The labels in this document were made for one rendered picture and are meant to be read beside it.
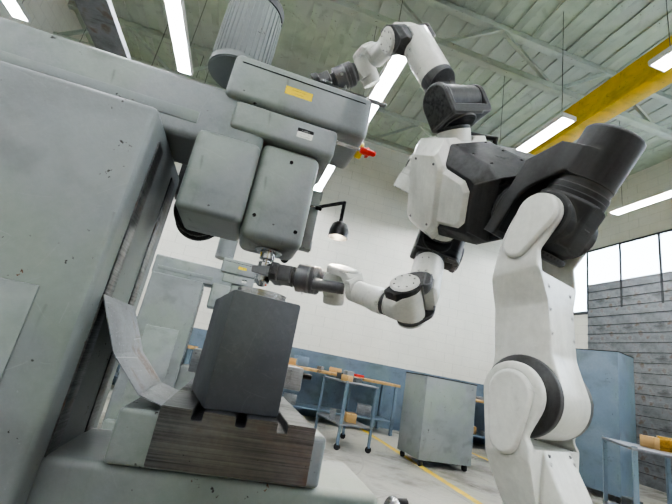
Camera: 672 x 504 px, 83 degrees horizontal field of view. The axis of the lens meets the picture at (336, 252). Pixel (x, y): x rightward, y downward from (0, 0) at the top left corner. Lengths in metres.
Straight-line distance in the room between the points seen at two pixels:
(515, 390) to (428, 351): 7.98
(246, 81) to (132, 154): 0.44
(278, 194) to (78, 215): 0.52
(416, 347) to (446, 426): 3.22
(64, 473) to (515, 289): 1.03
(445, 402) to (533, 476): 4.85
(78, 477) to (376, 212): 8.12
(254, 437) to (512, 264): 0.57
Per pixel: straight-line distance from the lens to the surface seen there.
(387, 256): 8.58
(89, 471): 1.11
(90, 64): 1.41
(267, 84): 1.34
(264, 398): 0.67
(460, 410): 5.77
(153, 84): 1.35
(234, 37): 1.49
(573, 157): 0.90
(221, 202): 1.15
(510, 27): 7.04
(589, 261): 10.68
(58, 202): 1.10
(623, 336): 9.76
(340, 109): 1.34
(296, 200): 1.19
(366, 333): 8.17
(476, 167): 0.97
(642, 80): 6.06
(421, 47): 1.21
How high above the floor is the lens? 1.00
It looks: 16 degrees up
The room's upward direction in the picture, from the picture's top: 11 degrees clockwise
